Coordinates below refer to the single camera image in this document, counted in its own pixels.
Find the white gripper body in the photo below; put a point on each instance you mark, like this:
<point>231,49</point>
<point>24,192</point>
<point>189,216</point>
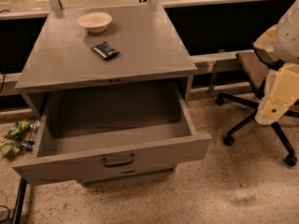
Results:
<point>288,37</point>

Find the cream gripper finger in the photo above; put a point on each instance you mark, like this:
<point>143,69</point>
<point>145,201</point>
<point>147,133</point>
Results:
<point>281,91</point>

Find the dark blue rxbar wrapper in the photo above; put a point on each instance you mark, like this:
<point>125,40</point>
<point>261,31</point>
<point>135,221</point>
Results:
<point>105,51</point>

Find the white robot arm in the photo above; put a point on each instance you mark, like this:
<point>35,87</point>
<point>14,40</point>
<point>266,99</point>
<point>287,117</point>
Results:
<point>279,47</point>

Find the grey drawer cabinet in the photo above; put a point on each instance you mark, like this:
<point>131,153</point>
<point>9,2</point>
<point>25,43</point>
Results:
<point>62,58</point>

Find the open grey top drawer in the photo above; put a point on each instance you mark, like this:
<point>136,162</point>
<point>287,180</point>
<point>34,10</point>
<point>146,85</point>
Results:
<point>79,127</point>

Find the black office chair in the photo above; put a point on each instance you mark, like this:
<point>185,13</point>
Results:
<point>256,65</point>

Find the white paper bowl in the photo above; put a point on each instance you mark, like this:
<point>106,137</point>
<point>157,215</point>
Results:
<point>95,22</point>

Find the silver snack wrapper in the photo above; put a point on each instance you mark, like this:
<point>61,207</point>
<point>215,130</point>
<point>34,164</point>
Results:
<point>33,130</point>

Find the green chip bag upper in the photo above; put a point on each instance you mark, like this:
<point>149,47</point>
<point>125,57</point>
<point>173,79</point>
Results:
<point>18,128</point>

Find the green chip bag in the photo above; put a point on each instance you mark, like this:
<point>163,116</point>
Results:
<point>10,148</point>
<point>18,128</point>

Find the blue snack packet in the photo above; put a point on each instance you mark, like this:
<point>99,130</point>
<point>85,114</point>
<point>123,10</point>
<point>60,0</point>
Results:
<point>27,145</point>

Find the green chip bag lower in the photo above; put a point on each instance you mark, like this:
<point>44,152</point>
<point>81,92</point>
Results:
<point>10,148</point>

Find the black metal stand leg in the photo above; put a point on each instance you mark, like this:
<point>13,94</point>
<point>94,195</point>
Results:
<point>16,219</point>

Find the black drawer handle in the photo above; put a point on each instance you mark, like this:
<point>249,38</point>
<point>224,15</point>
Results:
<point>114,162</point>

